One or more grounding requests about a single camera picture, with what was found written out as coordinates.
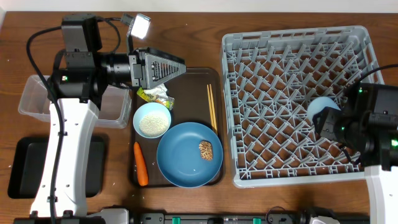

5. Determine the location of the light blue cup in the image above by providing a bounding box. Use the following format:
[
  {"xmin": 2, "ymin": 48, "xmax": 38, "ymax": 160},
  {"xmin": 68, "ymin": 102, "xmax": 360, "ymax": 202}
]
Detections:
[{"xmin": 307, "ymin": 96, "xmax": 340, "ymax": 121}]

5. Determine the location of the brown shiitake mushroom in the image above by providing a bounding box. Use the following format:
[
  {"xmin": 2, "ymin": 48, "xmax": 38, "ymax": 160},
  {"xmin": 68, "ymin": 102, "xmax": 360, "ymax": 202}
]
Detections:
[{"xmin": 199, "ymin": 141, "xmax": 213, "ymax": 161}]

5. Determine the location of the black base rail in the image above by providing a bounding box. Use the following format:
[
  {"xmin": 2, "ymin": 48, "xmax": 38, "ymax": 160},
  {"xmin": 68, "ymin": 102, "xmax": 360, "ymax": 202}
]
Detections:
[{"xmin": 86, "ymin": 205, "xmax": 371, "ymax": 224}]

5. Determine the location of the grey dishwasher rack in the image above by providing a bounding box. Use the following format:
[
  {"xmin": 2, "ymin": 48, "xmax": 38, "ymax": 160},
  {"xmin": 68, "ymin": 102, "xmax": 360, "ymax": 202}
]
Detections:
[{"xmin": 221, "ymin": 26, "xmax": 383, "ymax": 188}]

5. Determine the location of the large blue plate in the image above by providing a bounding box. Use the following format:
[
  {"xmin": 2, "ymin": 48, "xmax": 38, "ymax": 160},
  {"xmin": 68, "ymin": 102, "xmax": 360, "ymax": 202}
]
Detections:
[{"xmin": 157, "ymin": 122, "xmax": 223, "ymax": 188}]

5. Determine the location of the wooden chopstick left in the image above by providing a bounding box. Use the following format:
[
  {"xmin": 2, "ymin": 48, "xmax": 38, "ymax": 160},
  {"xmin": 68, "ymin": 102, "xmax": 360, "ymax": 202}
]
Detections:
[{"xmin": 206, "ymin": 84, "xmax": 216, "ymax": 133}]

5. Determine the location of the brown serving tray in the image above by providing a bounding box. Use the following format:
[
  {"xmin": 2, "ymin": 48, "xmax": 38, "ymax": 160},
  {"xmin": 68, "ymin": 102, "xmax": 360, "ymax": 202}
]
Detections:
[{"xmin": 131, "ymin": 68, "xmax": 224, "ymax": 188}]

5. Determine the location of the wooden chopstick right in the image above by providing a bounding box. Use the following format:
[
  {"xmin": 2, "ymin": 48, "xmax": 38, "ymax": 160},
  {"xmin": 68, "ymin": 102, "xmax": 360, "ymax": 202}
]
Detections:
[{"xmin": 209, "ymin": 84, "xmax": 218, "ymax": 135}]

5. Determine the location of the black plastic bin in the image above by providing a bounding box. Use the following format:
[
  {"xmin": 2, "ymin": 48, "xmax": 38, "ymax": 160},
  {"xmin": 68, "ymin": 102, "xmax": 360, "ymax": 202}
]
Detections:
[{"xmin": 7, "ymin": 136, "xmax": 107, "ymax": 199}]

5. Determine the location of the clear plastic bin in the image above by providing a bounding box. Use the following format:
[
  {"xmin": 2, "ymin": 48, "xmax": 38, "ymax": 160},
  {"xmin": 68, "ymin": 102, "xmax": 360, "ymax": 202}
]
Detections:
[{"xmin": 18, "ymin": 75, "xmax": 132, "ymax": 129}]

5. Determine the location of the wooden chopstick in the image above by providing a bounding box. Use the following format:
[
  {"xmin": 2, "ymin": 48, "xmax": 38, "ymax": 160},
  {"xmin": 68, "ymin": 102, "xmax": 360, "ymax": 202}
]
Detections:
[
  {"xmin": 206, "ymin": 84, "xmax": 216, "ymax": 133},
  {"xmin": 209, "ymin": 84, "xmax": 218, "ymax": 135}
]

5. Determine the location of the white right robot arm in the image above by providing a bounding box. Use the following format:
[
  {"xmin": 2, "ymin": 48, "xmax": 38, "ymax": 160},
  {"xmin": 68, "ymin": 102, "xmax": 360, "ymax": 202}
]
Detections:
[{"xmin": 307, "ymin": 83, "xmax": 397, "ymax": 223}]

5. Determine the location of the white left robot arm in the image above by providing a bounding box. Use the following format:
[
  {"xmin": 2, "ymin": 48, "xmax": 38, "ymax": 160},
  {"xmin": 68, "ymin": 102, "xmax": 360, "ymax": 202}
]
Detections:
[{"xmin": 18, "ymin": 14, "xmax": 186, "ymax": 223}]

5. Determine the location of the light blue rice bowl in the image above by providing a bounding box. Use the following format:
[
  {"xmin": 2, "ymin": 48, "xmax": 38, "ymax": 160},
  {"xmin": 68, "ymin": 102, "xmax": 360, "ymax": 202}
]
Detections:
[{"xmin": 132, "ymin": 103, "xmax": 172, "ymax": 139}]

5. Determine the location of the green snack wrapper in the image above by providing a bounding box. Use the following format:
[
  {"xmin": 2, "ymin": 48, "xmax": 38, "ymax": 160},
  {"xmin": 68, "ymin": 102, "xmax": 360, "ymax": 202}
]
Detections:
[{"xmin": 137, "ymin": 84, "xmax": 175, "ymax": 111}]

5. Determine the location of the orange carrot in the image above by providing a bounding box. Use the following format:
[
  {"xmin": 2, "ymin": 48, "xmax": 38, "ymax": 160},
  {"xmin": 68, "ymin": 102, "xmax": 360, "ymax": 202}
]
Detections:
[{"xmin": 133, "ymin": 142, "xmax": 149, "ymax": 186}]

